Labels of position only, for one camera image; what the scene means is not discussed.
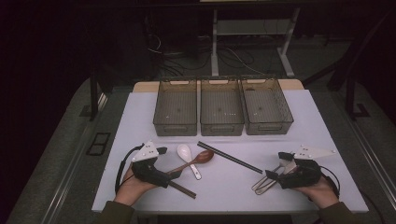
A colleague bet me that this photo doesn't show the brown chopstick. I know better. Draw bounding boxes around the brown chopstick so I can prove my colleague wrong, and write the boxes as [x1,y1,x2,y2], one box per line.
[170,180,198,198]
[168,182,197,200]

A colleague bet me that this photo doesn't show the black diagonal bar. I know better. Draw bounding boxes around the black diagonal bar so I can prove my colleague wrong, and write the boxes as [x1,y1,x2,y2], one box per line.
[302,12,394,94]

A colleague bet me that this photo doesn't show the black upright stand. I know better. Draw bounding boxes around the black upright stand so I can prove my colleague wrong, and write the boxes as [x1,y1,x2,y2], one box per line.
[344,74,372,121]
[78,62,108,122]

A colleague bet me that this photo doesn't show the white floor cable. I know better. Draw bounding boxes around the white floor cable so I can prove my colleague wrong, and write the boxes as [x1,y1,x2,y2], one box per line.
[222,46,265,76]

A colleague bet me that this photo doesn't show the metal floor rail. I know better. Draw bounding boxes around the metal floor rail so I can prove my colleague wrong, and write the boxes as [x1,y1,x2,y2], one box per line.
[339,115,396,203]
[40,92,108,224]

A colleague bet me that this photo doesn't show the person's left hand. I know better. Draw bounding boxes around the person's left hand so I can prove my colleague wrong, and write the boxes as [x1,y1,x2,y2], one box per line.
[113,167,157,207]

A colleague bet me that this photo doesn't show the person's right hand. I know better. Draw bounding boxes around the person's right hand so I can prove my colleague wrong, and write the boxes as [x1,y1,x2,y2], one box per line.
[292,178,340,209]

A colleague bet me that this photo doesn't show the smoky plastic bin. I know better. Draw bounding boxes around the smoky plastic bin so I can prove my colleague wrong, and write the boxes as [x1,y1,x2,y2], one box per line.
[200,77,246,137]
[240,76,294,136]
[152,77,198,137]

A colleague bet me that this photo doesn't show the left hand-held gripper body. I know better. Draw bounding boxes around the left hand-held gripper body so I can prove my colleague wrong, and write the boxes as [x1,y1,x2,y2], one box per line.
[130,140,172,189]

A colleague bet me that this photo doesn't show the white ceramic spoon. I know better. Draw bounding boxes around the white ceramic spoon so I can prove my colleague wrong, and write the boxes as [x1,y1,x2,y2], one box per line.
[177,143,203,181]

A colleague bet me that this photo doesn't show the white metal desk frame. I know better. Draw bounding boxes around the white metal desk frame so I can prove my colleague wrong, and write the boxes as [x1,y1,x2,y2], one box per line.
[210,7,302,78]

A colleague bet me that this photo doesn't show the black floor cables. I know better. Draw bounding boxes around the black floor cables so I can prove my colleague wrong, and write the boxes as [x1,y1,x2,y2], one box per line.
[146,31,256,77]

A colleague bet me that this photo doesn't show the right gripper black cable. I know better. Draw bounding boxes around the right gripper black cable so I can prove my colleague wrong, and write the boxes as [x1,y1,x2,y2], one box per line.
[320,165,342,200]

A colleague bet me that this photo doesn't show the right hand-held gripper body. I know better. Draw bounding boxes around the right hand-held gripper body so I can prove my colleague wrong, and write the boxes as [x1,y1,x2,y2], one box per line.
[278,144,337,189]

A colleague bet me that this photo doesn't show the brown wooden spoon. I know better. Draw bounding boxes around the brown wooden spoon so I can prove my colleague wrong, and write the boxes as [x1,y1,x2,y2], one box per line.
[166,149,215,175]

